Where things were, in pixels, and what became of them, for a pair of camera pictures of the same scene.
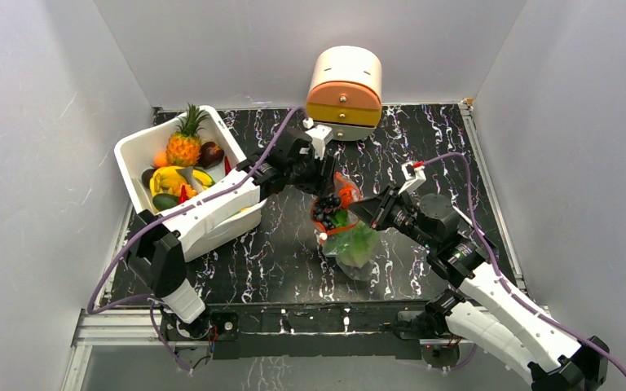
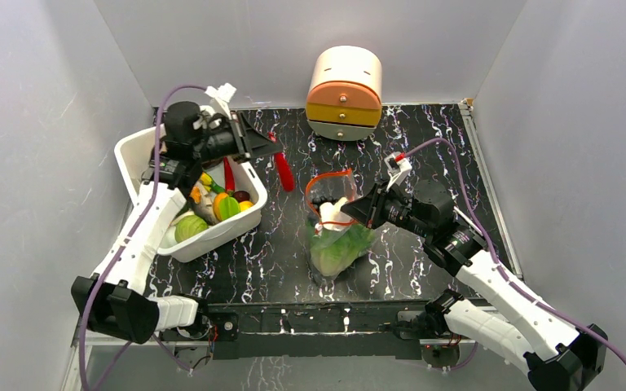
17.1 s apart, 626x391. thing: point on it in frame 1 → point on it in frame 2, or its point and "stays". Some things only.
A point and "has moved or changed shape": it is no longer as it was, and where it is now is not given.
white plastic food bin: x=136 y=151 stays
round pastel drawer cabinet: x=345 y=91 stays
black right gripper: x=376 y=208 stays
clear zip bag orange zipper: x=344 y=234 has moved or changed shape
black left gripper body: x=312 y=175 → x=230 y=141
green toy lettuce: x=354 y=243 has moved or changed shape
